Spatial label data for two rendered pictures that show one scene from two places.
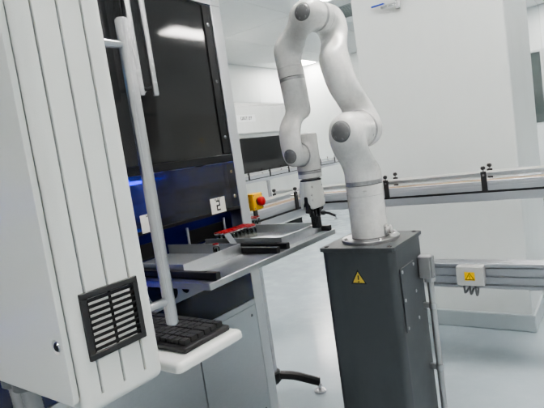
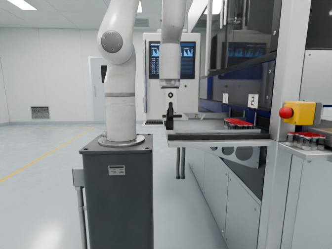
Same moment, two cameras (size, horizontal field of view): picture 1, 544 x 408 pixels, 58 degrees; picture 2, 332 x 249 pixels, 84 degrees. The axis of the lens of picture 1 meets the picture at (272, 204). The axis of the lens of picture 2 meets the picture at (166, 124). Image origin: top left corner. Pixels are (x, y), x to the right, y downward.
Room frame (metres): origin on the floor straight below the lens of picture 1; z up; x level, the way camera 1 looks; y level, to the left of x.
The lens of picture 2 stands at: (2.31, -0.64, 1.06)
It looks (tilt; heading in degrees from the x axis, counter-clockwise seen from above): 10 degrees down; 141
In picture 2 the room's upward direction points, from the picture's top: straight up
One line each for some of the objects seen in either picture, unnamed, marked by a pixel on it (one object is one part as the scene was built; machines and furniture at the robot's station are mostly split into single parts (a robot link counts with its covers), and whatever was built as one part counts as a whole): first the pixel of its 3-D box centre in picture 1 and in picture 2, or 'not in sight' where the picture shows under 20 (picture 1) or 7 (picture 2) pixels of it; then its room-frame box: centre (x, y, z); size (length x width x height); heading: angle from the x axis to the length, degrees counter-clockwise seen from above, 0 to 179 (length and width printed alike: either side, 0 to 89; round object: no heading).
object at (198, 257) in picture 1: (176, 258); (210, 117); (1.58, 0.33, 0.90); 0.34 x 0.26 x 0.04; 54
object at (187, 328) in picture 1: (149, 326); (169, 121); (1.16, 0.34, 0.82); 0.40 x 0.14 x 0.02; 52
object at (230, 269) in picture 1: (227, 253); (207, 126); (1.67, 0.18, 0.87); 0.70 x 0.48 x 0.02; 144
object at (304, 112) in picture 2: (252, 201); (300, 112); (2.12, 0.08, 0.99); 0.08 x 0.07 x 0.07; 54
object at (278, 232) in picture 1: (263, 235); (209, 127); (1.79, 0.05, 0.90); 0.34 x 0.26 x 0.04; 54
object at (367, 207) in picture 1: (367, 211); (121, 118); (1.62, -0.31, 0.95); 0.19 x 0.19 x 0.18
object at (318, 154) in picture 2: not in sight; (311, 150); (2.16, 0.11, 0.87); 0.14 x 0.13 x 0.02; 54
